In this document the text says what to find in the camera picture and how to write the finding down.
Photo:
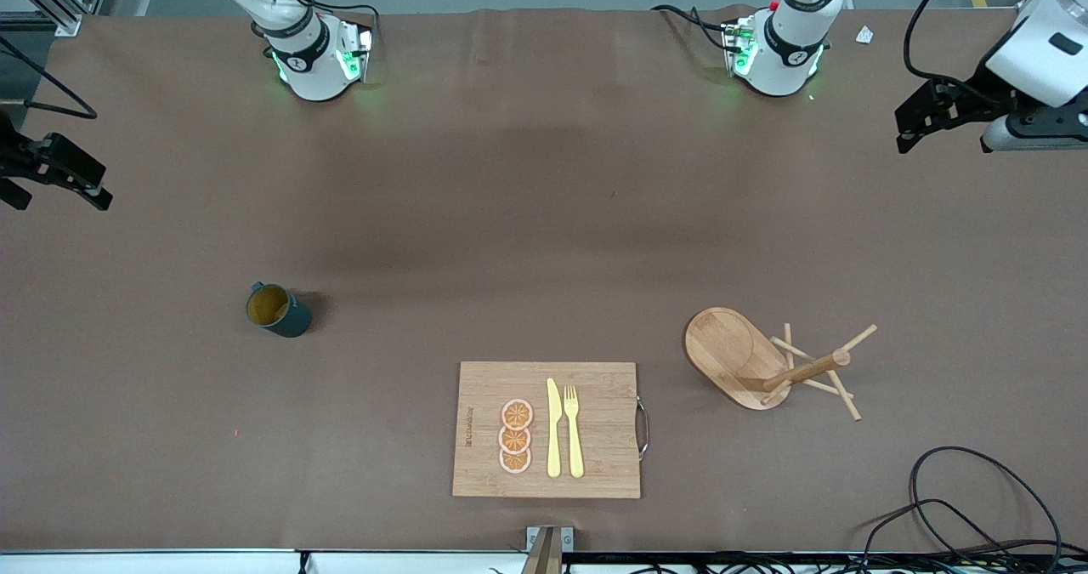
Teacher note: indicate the yellow plastic fork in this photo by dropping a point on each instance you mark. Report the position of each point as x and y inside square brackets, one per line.
[575, 448]

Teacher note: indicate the aluminium profile post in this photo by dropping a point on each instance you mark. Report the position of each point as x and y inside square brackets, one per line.
[544, 557]

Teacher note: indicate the teal ribbed mug yellow inside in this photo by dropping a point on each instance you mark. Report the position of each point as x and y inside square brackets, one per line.
[291, 321]

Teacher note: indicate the white paper scrap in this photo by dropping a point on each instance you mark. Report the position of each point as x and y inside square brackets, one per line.
[864, 35]

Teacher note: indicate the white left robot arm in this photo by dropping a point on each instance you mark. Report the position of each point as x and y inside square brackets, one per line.
[790, 47]

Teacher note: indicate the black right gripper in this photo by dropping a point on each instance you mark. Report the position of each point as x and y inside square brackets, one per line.
[19, 159]

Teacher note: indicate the orange slice toy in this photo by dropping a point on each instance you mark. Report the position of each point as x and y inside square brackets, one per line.
[517, 414]

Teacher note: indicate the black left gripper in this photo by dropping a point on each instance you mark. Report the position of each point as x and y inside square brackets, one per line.
[971, 95]

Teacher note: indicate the yellow plastic knife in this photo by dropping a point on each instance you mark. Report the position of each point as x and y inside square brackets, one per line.
[553, 429]

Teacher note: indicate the wooden mug rack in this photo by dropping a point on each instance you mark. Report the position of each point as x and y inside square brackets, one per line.
[731, 353]

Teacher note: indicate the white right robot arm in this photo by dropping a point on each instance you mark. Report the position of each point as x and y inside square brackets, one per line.
[310, 64]

